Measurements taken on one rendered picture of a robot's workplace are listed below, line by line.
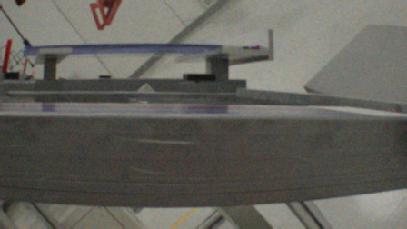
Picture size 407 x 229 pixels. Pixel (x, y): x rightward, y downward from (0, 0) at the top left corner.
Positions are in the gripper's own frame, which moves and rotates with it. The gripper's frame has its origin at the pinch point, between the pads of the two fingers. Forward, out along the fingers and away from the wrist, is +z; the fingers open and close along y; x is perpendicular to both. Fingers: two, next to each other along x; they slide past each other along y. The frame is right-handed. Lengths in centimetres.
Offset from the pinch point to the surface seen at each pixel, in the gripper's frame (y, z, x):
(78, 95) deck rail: 38.5, 16.8, -10.3
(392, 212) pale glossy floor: 0, 53, 87
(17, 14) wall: -701, -100, -28
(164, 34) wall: -692, -64, 196
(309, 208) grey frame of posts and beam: 38, 39, 35
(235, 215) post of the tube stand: 15, 44, 28
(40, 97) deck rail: 38.2, 17.0, -17.8
